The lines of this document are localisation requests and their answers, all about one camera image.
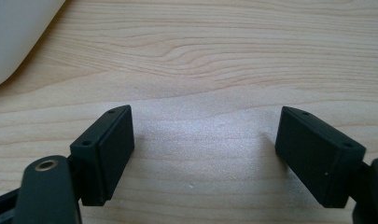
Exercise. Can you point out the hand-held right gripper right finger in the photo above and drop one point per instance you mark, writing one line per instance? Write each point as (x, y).
(317, 158)

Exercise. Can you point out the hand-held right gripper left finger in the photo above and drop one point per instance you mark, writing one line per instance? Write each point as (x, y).
(102, 158)

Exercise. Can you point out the white rounded object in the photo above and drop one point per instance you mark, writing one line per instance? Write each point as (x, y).
(15, 34)

